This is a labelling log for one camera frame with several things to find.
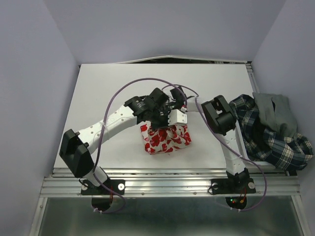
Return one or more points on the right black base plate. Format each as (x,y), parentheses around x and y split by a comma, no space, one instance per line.
(221,186)

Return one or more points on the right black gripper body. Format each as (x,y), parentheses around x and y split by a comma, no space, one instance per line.
(173,104)

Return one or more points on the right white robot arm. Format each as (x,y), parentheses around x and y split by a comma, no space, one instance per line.
(221,121)

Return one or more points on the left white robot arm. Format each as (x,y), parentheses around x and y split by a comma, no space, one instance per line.
(77,147)

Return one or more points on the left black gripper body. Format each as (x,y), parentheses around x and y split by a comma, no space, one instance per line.
(159,119)

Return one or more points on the aluminium frame rail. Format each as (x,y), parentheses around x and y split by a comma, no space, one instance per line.
(168,183)

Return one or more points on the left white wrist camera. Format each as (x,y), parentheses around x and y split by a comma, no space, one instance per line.
(177,117)

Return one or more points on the red poppy floral skirt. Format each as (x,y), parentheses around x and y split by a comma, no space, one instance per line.
(165,140)

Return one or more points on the navy plaid skirt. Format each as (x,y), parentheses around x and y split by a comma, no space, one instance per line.
(264,144)

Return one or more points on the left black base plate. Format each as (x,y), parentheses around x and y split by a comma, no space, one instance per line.
(116,185)

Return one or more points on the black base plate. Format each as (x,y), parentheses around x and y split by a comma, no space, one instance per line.
(221,186)
(116,185)

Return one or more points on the grey skirt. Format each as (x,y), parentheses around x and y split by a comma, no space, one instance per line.
(275,113)

